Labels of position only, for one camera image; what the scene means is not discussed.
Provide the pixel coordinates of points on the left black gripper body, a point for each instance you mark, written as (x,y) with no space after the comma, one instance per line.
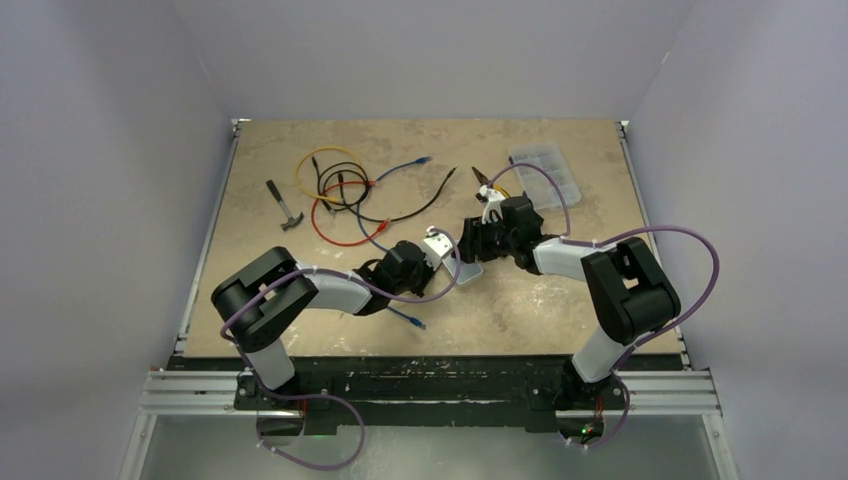
(418,281)

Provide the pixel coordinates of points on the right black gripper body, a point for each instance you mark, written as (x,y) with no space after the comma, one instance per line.
(492,239)

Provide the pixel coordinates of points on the white network switch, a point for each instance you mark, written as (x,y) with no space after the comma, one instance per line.
(464,273)

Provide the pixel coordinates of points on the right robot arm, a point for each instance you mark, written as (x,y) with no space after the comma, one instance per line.
(630,293)

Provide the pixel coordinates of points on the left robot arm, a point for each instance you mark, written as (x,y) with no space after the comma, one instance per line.
(260,301)

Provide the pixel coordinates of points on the clear plastic organizer box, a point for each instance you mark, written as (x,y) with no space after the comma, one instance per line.
(548,157)

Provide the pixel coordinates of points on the small grey hammer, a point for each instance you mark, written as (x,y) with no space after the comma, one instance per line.
(292,221)

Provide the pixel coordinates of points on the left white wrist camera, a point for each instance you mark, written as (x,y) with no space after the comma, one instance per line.
(437,245)

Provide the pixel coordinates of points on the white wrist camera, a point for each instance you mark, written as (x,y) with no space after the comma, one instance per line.
(491,199)
(437,245)

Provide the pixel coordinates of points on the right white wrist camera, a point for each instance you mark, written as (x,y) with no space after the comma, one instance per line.
(491,199)

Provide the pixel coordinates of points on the yellow handled pliers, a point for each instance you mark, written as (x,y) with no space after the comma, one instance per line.
(485,181)

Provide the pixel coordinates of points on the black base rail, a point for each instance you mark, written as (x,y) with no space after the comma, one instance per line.
(430,391)

